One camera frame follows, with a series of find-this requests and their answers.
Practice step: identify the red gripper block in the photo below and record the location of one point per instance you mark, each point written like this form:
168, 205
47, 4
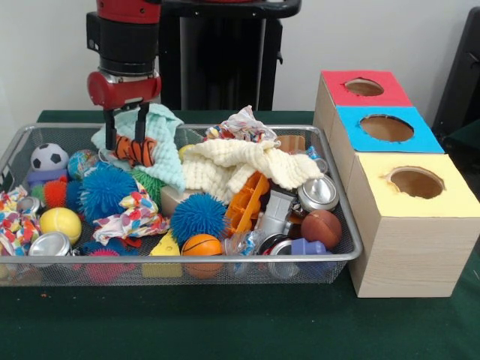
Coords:
123, 92

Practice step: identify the orange striped plush tiger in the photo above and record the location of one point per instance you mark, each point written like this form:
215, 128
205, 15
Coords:
131, 150

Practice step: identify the mint knitted cloth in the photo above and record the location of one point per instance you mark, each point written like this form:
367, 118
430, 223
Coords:
165, 157

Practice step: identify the blue fuzzy ball with eyes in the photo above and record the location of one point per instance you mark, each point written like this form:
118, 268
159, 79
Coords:
107, 193

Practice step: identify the cream muslin cloth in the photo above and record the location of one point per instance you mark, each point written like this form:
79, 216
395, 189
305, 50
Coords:
240, 165

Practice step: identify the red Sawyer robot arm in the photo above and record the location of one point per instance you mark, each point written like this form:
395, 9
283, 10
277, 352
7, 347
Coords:
127, 37

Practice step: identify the clear mesh bin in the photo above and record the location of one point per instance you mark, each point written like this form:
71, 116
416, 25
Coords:
112, 279

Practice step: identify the wooden box with three holes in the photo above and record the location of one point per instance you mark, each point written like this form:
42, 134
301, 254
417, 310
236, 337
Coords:
412, 255

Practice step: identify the globe print ball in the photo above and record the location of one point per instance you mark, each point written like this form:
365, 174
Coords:
80, 163

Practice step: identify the black and white soccer ball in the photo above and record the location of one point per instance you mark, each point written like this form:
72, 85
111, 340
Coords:
47, 157

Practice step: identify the blue spiky ball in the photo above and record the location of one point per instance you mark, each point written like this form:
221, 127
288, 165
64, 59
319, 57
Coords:
198, 219

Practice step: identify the orange basketball toy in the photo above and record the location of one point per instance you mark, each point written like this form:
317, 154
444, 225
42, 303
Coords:
202, 247

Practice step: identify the orange plastic block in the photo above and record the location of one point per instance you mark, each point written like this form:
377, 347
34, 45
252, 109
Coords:
247, 204

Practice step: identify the silver drink can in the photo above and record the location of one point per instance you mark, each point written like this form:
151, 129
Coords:
318, 193

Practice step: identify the brown football toy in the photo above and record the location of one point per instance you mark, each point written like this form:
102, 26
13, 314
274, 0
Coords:
321, 228

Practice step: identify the dark green tablecloth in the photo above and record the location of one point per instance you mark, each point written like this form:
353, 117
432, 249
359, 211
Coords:
225, 326

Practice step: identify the black chair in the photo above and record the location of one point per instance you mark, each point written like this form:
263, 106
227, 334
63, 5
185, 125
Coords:
463, 67

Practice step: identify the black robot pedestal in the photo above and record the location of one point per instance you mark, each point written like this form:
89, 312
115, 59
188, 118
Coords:
225, 56

